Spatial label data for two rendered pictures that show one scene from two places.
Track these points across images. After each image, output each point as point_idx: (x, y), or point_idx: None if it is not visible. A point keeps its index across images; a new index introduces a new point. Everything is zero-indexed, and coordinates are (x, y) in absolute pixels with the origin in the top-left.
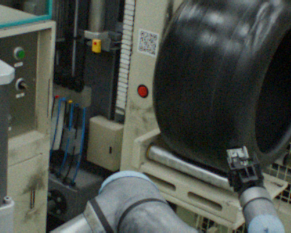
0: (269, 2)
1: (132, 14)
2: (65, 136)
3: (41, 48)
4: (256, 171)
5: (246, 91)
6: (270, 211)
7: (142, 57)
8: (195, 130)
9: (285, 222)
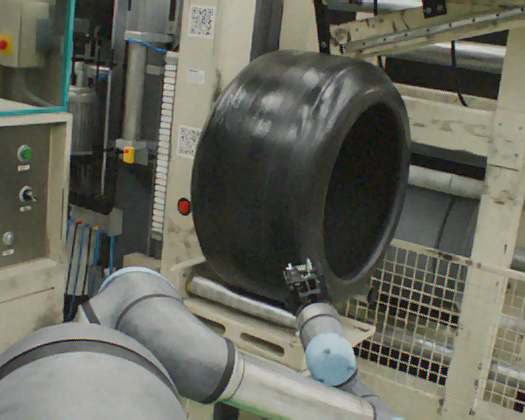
0: (337, 76)
1: (171, 108)
2: (92, 278)
3: (55, 149)
4: (321, 286)
5: (308, 185)
6: (335, 329)
7: (183, 162)
8: (245, 241)
9: (378, 389)
